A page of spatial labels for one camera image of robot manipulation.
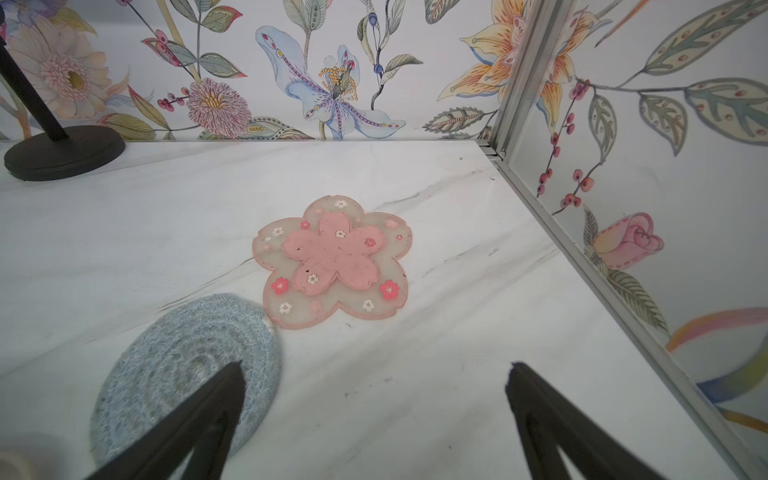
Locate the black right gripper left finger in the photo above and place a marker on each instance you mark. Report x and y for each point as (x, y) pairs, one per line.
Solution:
(196, 435)

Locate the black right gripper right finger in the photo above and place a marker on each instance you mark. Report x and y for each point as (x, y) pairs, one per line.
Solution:
(551, 428)

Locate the blue woven round coaster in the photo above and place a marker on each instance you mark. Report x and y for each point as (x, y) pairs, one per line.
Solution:
(174, 357)

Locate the white cup with purple outside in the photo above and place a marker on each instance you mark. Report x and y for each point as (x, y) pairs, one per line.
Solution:
(14, 466)

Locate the pink flower silicone coaster right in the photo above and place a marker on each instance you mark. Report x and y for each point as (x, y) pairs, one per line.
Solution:
(336, 256)

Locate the black microphone stand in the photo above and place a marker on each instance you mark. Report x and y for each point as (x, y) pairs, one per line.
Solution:
(58, 152)

